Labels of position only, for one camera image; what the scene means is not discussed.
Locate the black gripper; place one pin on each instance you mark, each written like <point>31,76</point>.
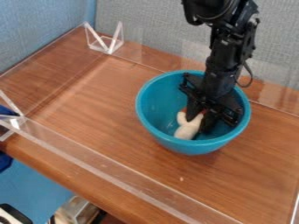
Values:
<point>210,95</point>

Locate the white and orange toy mushroom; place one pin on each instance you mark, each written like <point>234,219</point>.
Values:
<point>188,129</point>

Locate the blue plastic bowl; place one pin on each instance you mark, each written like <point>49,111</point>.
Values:
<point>158,103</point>

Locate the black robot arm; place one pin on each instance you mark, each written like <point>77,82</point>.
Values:
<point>233,20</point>

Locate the clear acrylic back barrier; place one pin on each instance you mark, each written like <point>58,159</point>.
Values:
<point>264,91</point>

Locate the clear acrylic barrier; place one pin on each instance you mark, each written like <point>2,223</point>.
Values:
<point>134,197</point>
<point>264,91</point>

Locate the clear acrylic front barrier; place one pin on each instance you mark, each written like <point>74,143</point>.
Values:
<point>134,197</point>

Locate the grey metal box below table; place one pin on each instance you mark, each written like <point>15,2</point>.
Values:
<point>77,211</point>

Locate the blue object at left edge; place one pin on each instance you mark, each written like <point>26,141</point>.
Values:
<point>6,160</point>

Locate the black and white device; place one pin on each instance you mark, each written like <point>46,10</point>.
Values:
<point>13,216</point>

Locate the clear acrylic corner bracket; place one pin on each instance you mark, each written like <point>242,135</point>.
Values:
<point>105,43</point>

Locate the clear acrylic left bracket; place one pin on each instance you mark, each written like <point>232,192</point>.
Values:
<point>11,122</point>

